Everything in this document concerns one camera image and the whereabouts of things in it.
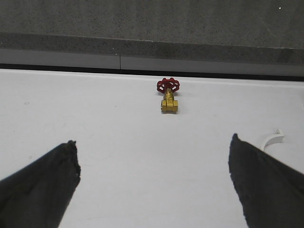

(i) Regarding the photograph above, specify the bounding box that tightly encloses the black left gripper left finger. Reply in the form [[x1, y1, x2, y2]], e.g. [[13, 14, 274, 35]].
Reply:
[[0, 141, 81, 228]]

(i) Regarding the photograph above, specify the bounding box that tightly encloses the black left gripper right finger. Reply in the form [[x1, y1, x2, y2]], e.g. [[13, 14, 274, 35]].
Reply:
[[228, 134, 304, 228]]

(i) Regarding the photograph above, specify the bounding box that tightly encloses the white half pipe clamp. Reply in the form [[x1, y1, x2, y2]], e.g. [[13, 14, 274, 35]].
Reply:
[[260, 128, 285, 151]]

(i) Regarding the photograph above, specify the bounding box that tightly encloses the brass valve red handwheel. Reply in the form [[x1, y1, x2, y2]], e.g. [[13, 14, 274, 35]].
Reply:
[[157, 77, 180, 113]]

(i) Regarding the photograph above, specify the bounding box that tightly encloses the grey stone counter ledge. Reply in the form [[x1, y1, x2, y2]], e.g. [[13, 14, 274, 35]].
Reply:
[[0, 0, 304, 76]]

